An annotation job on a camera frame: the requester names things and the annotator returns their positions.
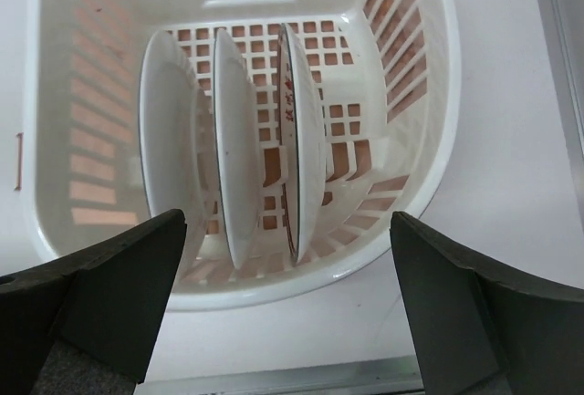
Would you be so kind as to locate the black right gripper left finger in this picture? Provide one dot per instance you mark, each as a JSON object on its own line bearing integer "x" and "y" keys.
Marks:
{"x": 87, "y": 323}

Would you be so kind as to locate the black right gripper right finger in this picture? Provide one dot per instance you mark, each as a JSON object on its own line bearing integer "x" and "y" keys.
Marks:
{"x": 480, "y": 326}

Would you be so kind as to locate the plate with dark blue rim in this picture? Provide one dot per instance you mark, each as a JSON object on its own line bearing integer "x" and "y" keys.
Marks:
{"x": 173, "y": 111}

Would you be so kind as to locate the plate with red characters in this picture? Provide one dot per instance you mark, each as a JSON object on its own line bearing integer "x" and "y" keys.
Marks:
{"x": 238, "y": 154}

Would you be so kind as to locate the plate with orange sunburst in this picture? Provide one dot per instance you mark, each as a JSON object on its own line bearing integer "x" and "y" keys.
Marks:
{"x": 302, "y": 135}

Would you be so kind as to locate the white and pink dish rack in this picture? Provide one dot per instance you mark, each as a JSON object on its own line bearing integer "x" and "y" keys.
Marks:
{"x": 388, "y": 74}

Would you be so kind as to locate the aluminium front rail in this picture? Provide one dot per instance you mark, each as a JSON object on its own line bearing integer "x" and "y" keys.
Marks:
{"x": 379, "y": 376}

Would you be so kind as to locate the aluminium side rail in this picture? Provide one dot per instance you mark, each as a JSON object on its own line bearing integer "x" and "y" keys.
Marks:
{"x": 563, "y": 29}

